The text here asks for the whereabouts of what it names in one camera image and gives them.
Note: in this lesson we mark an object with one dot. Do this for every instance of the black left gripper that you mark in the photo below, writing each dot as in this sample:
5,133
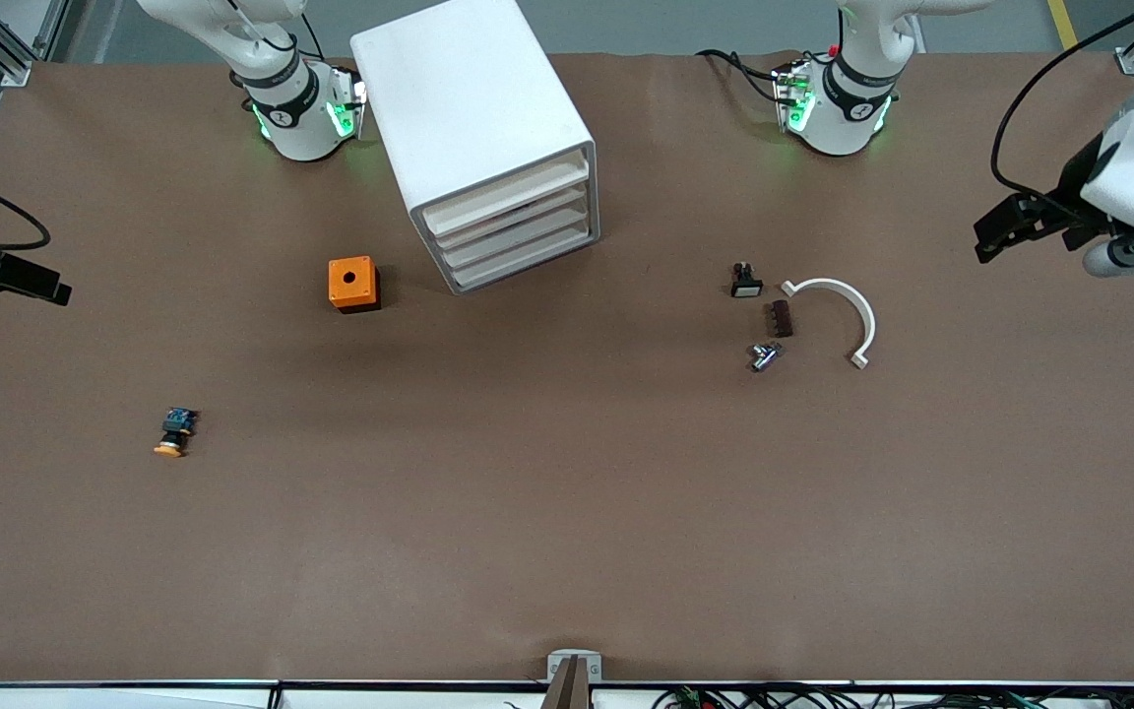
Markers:
1067,200

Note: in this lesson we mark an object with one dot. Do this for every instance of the orange mushroom push button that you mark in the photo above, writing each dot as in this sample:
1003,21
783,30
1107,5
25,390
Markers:
174,433

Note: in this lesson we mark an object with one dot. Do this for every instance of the white plastic drawer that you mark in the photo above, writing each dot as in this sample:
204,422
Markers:
524,264
513,222
518,243
508,195

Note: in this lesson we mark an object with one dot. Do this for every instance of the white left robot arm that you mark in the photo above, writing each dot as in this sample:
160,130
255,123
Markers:
838,118

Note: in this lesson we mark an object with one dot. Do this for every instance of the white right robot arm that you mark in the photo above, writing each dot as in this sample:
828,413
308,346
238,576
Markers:
296,123

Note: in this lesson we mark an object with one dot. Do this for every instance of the white drawer cabinet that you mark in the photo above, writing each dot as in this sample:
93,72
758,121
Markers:
469,108

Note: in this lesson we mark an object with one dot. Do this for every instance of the white curved plastic arc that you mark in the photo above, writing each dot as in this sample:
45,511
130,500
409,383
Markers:
862,307

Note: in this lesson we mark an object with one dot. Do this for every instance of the brown terminal block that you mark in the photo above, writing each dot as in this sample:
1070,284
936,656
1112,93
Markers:
781,319

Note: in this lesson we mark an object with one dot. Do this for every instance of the small silver metal part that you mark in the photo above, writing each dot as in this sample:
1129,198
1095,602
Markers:
765,355

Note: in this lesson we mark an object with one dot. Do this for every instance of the orange box with round hole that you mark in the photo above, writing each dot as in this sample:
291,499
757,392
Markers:
350,281

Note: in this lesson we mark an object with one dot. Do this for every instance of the small aluminium corner bracket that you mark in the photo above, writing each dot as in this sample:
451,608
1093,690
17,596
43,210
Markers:
1131,59

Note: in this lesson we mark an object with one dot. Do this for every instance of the black white push switch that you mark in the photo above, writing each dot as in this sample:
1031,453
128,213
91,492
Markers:
746,284

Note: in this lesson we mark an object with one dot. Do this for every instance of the white table edge rail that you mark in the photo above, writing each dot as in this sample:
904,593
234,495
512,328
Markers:
134,694

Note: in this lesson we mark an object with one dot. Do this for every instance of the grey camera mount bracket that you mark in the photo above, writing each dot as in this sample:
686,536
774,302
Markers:
574,675

